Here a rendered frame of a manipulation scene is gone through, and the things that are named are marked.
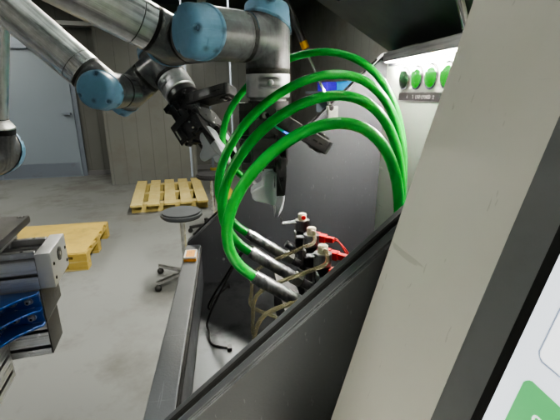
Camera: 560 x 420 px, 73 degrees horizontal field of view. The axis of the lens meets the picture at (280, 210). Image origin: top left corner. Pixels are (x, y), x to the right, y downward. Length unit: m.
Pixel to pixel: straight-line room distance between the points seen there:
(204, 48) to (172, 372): 0.47
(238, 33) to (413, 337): 0.46
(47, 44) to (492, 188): 0.81
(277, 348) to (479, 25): 0.34
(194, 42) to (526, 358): 0.51
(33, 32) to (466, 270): 0.84
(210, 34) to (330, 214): 0.65
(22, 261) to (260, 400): 0.74
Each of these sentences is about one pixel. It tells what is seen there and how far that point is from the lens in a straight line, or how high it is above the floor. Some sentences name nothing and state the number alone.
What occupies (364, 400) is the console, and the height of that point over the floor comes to 1.07.
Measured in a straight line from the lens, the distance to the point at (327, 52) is 0.76.
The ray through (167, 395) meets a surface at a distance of 0.60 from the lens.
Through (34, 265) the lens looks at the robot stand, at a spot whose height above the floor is 0.97.
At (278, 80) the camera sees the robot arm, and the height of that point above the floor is 1.37.
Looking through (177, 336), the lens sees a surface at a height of 0.95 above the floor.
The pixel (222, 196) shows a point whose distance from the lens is 0.53.
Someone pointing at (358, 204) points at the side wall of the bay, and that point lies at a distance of 1.10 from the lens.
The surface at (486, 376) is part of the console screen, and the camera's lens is 0.27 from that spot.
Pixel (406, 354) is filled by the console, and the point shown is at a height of 1.14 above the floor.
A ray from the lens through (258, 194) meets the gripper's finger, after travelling 0.68.
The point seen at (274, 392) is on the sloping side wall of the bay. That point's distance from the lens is 0.45.
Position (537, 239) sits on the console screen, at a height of 1.27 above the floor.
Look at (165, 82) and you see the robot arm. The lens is 0.91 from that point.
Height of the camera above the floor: 1.35
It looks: 17 degrees down
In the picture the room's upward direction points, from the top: straight up
